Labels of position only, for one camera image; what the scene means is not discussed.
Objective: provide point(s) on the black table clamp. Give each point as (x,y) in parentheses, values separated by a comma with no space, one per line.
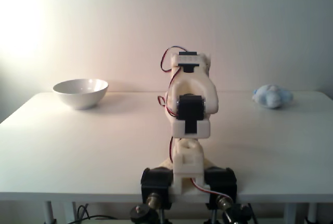
(154,182)
(221,181)

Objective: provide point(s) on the white table leg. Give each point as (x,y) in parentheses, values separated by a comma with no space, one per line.
(69,212)
(49,212)
(290,213)

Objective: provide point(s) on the skyblue plush doll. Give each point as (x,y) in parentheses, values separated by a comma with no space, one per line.
(271,96)

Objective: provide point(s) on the white ceramic bowl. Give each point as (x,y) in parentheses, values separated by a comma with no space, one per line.
(80,96)

